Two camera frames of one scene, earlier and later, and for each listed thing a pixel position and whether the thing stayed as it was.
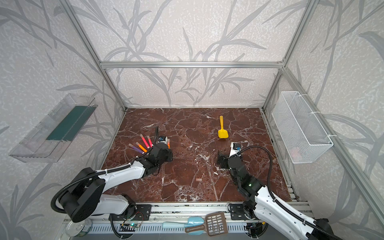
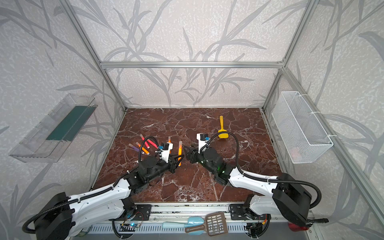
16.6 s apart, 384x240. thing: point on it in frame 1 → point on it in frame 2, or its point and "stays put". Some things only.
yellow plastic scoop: (222, 133) stays put
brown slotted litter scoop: (215, 224) stays put
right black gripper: (225, 160) → (194, 154)
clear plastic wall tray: (50, 139) stays put
